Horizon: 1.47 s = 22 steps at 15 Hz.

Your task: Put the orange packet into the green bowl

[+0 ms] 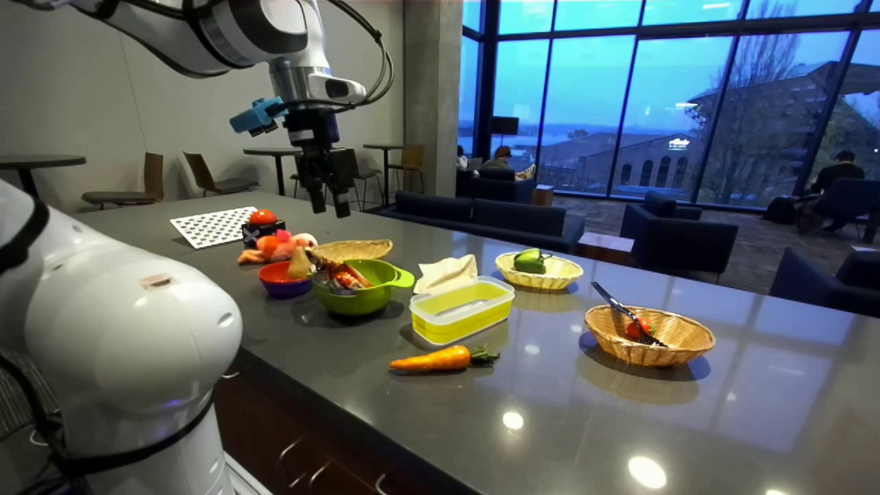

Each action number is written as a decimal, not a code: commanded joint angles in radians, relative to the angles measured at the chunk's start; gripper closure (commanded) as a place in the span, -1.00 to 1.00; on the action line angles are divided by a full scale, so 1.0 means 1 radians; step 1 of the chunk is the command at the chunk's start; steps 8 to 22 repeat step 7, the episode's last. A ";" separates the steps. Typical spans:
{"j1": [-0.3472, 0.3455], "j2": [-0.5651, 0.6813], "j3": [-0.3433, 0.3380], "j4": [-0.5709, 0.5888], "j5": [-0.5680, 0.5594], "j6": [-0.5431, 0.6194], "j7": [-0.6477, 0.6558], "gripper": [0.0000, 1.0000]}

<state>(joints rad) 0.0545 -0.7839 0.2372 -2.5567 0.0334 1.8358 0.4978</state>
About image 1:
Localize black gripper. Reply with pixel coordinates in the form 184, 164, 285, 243
282, 103, 358, 219

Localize red bowl with blue base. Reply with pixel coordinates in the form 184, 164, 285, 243
255, 258, 315, 302

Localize green plastic bowl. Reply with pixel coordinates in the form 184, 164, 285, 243
310, 258, 417, 321

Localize empty oval wicker basket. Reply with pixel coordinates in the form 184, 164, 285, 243
308, 236, 395, 268

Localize red button on black box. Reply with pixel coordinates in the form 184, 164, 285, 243
238, 210, 289, 247

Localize tall dark table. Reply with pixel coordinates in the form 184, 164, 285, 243
238, 145, 304, 197
360, 140, 407, 210

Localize pink and orange plush toy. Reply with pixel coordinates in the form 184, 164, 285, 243
235, 229, 322, 269

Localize brown toy pear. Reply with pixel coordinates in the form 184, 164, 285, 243
285, 244, 315, 284

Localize black white calibration board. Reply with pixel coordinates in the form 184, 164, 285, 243
167, 204, 261, 254

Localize white folded napkin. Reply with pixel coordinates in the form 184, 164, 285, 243
411, 254, 480, 298

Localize long dark blue sofa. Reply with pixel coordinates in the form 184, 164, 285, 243
392, 189, 589, 255

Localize dark armchair with seated person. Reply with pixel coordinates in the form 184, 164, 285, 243
454, 164, 539, 207

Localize seated person with cap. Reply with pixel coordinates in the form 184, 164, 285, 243
480, 144, 516, 175

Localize yellow container with clear lid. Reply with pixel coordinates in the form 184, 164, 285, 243
407, 279, 516, 349

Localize black monitor on stand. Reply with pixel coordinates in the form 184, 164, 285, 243
488, 115, 523, 163

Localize orange toy carrot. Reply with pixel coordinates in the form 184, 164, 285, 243
387, 343, 502, 376

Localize green toy vegetable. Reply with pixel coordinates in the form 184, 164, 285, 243
510, 247, 549, 274

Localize pale yellow woven basket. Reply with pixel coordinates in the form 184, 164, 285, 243
492, 250, 586, 294

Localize small wooden coffee table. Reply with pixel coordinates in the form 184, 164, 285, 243
574, 230, 637, 269

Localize dark spoon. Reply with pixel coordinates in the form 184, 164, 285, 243
589, 280, 670, 351

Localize red toy fruit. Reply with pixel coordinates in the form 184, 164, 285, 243
622, 314, 653, 346

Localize dark blue armchair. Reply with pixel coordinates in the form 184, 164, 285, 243
618, 202, 739, 279

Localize brown wicker basket with items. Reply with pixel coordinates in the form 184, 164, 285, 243
582, 302, 719, 371

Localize seated person by window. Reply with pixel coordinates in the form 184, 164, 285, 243
805, 149, 866, 202

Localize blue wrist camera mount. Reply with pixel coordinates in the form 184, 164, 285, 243
227, 93, 292, 140

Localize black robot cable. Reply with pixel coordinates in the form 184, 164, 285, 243
0, 0, 398, 481

